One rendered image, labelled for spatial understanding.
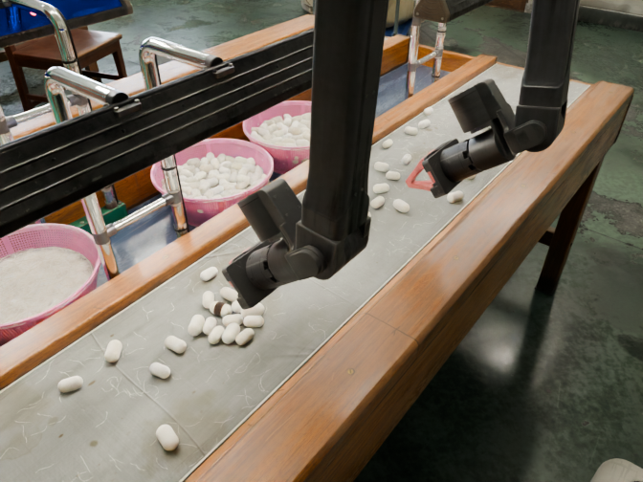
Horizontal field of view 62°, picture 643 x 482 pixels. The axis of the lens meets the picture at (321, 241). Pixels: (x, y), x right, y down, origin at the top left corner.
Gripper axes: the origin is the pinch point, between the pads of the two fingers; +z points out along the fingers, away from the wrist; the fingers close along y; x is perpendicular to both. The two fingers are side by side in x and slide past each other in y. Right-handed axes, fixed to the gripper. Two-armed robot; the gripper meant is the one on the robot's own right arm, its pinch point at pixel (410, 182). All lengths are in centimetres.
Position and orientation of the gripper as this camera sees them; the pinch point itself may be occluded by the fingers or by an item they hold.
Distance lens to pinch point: 97.3
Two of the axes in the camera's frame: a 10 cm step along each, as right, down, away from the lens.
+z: -6.1, 2.2, 7.6
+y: -6.2, 4.7, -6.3
